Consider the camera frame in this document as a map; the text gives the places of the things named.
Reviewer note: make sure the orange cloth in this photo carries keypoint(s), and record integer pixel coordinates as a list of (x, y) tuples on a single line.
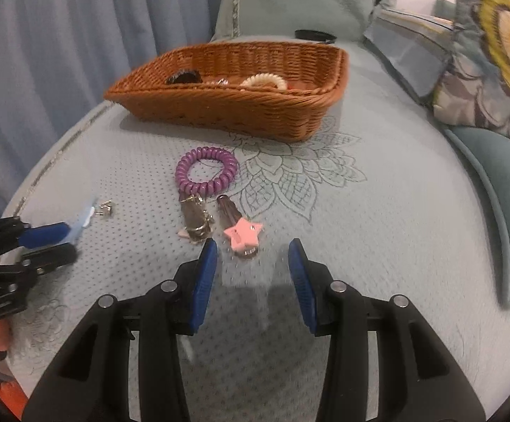
[(6, 398)]

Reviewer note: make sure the blue curtain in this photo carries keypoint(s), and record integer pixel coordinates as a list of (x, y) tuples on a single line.
[(74, 39)]

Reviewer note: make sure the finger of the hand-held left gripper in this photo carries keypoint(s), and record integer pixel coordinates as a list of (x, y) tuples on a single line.
[(52, 256), (46, 234)]

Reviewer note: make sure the teal square cushion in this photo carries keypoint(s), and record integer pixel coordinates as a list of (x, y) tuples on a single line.
[(294, 4)]

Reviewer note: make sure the floral pillow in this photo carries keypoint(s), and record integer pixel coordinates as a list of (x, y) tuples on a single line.
[(492, 61)]

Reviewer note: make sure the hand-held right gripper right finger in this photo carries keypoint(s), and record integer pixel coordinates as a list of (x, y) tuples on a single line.
[(300, 281)]

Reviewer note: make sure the small metal hair clip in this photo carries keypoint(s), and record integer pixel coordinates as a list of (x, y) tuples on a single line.
[(222, 82)]

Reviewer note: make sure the teal velvet cushion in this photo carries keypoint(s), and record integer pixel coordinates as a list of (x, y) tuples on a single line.
[(501, 202)]

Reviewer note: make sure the black headband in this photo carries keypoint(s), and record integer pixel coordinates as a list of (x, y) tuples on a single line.
[(314, 35)]

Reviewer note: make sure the pink star hair clip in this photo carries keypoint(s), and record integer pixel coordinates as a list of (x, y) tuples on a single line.
[(242, 233)]

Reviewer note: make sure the light green quilted sofa cover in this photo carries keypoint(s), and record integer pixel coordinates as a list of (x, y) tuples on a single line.
[(347, 228)]

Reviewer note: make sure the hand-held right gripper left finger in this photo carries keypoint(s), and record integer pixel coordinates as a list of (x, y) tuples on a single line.
[(204, 281)]

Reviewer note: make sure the dark hair claw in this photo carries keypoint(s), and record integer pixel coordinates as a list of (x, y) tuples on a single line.
[(183, 77)]

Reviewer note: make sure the brown wicker basket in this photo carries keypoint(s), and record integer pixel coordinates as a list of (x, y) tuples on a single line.
[(233, 92)]

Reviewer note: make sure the gold metal hair clip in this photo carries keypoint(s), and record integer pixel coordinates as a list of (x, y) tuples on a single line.
[(195, 220)]

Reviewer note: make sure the plaid pillow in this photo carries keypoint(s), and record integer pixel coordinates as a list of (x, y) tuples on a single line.
[(409, 48)]

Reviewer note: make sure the small silver clip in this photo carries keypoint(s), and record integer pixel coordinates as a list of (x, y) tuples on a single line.
[(105, 209)]

